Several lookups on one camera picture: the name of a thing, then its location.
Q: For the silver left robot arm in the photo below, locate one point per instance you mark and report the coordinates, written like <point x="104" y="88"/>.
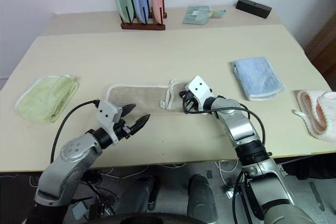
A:
<point x="71" y="166"/>

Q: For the brown wooden dish rack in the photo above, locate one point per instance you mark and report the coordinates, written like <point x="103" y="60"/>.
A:
<point x="143" y="26"/>

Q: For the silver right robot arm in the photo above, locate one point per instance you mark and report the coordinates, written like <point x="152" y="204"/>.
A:
<point x="236" y="125"/>

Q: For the dark rounded robot leg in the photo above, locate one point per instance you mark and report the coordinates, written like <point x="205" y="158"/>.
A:
<point x="202" y="197"/>
<point x="139" y="195"/>

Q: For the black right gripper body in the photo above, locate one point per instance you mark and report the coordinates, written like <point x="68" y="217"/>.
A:
<point x="191" y="102"/>

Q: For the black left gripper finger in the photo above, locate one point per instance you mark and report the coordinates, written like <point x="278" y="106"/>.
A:
<point x="139" y="124"/>
<point x="128" y="108"/>

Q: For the green folded towel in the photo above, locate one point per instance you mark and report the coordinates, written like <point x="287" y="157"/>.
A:
<point x="47" y="98"/>

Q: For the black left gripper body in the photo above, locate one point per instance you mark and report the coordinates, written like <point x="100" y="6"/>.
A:
<point x="122" y="129"/>

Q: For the teal folded cloth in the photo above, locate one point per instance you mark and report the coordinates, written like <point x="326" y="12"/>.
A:
<point x="197" y="15"/>

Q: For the blue folded towel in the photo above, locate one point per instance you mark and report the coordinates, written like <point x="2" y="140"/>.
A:
<point x="258" y="77"/>

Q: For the pink folded towel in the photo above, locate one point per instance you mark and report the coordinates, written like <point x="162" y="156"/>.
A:
<point x="319" y="116"/>

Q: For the black rectangular box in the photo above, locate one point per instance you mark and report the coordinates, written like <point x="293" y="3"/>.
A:
<point x="253" y="7"/>

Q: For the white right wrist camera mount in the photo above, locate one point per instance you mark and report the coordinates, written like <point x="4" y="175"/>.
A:
<point x="199" y="87"/>

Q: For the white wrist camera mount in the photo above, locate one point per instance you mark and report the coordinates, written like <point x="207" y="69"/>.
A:
<point x="106" y="110"/>
<point x="199" y="87"/>

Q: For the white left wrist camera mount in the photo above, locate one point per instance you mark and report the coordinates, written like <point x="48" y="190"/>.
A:
<point x="106" y="110"/>

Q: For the small grey box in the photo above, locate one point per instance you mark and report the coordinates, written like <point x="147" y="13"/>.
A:
<point x="79" y="210"/>

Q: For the beige towel with white edge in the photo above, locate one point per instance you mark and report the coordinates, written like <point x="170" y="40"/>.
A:
<point x="141" y="96"/>

